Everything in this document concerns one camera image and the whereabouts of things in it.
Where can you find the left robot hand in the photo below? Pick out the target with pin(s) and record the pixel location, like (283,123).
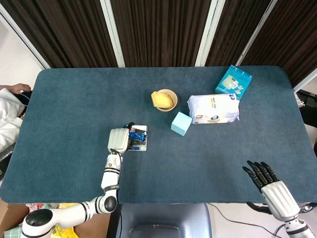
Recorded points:
(119,139)

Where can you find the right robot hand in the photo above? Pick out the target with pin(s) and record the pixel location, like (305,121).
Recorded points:
(278,198)

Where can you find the blue cookie snack pack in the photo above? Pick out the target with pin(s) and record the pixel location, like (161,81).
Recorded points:
(137,135)

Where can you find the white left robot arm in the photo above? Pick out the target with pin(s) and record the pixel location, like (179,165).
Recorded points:
(99,196)

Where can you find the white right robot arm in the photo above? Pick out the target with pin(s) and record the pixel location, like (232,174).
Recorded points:
(297,228)

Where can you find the small kitchen scale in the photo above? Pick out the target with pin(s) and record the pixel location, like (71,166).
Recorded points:
(141,143)

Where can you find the teal box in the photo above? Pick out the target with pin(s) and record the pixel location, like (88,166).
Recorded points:
(233,82)

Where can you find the yellow sponge cake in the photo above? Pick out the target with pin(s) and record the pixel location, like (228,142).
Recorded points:
(163,100)

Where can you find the beige round bowl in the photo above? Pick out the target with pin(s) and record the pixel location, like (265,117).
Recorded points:
(165,100)

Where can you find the blue table mat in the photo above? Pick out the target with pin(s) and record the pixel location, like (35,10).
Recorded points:
(178,158)

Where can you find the light blue cube box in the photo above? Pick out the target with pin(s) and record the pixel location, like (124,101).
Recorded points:
(181,123)

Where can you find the brown cardboard box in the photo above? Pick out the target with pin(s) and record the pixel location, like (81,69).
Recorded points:
(99,226)

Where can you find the black object with cloth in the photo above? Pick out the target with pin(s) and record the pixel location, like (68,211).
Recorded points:
(307,106)

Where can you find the white wet wipes pack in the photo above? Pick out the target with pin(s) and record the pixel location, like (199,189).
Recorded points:
(213,108)

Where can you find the person in white clothes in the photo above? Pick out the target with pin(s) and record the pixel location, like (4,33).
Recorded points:
(8,116)

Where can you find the dark slatted partition panel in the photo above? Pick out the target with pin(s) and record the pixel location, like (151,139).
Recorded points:
(287,42)
(53,32)
(235,32)
(161,32)

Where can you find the green checked bag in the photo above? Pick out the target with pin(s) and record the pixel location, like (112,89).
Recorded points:
(12,233)

